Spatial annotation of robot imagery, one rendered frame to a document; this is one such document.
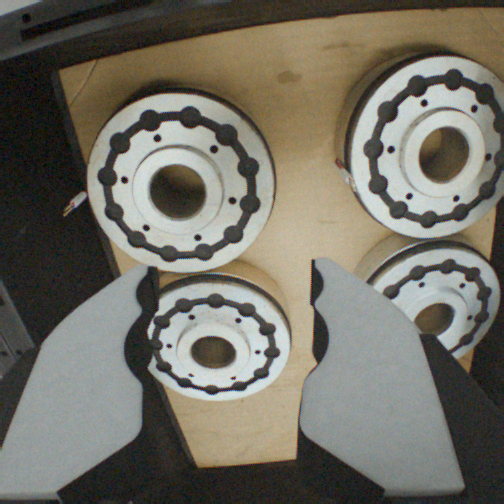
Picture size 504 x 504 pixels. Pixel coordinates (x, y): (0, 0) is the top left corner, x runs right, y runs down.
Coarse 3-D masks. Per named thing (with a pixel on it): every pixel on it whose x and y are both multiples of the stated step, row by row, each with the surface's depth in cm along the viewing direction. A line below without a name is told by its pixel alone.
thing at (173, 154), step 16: (176, 144) 19; (144, 160) 19; (160, 160) 19; (176, 160) 19; (192, 160) 19; (208, 160) 19; (144, 176) 20; (208, 176) 20; (144, 192) 20; (208, 192) 20; (224, 192) 21; (144, 208) 20; (160, 208) 21; (208, 208) 21; (160, 224) 21; (176, 224) 21; (192, 224) 21; (208, 224) 21
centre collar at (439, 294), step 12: (432, 288) 23; (444, 288) 23; (408, 300) 24; (420, 300) 23; (432, 300) 23; (444, 300) 23; (456, 300) 23; (408, 312) 24; (456, 312) 24; (456, 324) 24; (444, 336) 25
